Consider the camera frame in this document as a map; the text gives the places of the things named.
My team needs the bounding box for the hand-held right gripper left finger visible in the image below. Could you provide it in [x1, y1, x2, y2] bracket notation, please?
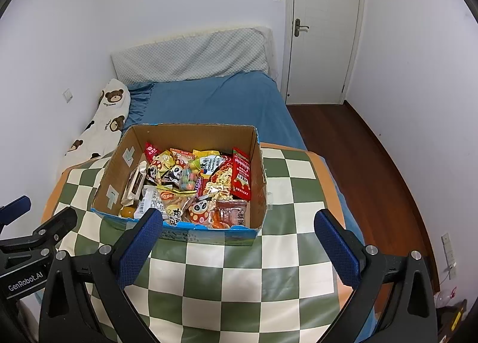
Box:
[39, 208, 165, 343]

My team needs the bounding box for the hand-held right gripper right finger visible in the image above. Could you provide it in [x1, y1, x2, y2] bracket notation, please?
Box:
[314, 209, 437, 343]

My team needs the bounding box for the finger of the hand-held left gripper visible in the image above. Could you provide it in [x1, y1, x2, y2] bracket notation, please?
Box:
[0, 195, 31, 233]
[0, 207, 78, 254]

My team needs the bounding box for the white silver snack pouch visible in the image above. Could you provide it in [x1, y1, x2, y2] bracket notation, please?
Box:
[134, 185, 165, 218]

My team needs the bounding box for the white brown cake pouch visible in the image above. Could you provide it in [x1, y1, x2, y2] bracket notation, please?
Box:
[121, 161, 149, 205]

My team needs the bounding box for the cardboard box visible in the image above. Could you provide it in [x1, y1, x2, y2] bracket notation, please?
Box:
[91, 123, 270, 247]

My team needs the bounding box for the colourful candy bag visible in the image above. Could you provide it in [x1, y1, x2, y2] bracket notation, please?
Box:
[178, 164, 200, 192]

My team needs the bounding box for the brown orange snack pouch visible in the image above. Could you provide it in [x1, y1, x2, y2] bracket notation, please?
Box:
[209, 199, 248, 229]

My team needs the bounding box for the small red wafer pouch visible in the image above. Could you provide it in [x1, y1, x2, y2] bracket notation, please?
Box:
[144, 142, 161, 164]

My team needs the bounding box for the pile of snack packets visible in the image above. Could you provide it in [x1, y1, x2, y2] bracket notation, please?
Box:
[119, 141, 252, 229]

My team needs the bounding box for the green white checkered tablecloth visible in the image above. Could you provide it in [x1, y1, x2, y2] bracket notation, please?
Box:
[41, 143, 353, 343]

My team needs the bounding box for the white bear print pillow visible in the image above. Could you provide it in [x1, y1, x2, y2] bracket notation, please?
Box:
[64, 78, 131, 160]

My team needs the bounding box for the black yellow box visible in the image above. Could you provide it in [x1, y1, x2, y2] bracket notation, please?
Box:
[437, 300, 469, 343]

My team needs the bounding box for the bed with blue sheet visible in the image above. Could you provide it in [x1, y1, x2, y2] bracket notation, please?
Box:
[125, 70, 383, 332]

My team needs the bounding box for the grey textured pillow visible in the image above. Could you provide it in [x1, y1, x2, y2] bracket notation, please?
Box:
[111, 26, 279, 84]

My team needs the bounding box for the white door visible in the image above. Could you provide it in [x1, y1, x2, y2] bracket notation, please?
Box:
[286, 0, 364, 105]

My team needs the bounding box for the white wall outlet strip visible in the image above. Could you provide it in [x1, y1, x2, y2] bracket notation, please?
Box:
[442, 233, 458, 280]

